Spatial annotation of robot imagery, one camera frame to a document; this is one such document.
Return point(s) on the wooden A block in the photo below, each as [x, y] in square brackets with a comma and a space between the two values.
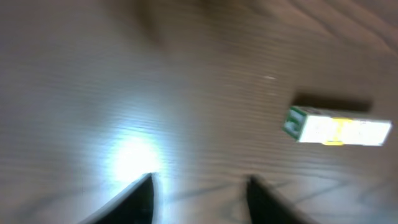
[307, 125]

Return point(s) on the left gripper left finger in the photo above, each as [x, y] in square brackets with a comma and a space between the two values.
[134, 205]

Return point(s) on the wooden block with figure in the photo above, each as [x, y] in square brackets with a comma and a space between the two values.
[357, 132]

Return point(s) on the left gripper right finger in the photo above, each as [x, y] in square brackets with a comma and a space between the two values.
[266, 207]

